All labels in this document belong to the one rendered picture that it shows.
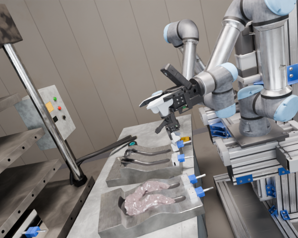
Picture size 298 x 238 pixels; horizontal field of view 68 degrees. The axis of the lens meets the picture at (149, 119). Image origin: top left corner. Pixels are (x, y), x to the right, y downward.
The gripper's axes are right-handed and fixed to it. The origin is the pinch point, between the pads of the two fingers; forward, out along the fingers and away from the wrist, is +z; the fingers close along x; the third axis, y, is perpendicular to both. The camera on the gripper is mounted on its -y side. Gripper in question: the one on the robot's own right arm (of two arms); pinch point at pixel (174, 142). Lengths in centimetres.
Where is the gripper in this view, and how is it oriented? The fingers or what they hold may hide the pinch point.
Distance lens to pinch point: 146.1
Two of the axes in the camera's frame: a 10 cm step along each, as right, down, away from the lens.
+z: 4.0, 8.9, 2.2
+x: 1.9, -3.2, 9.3
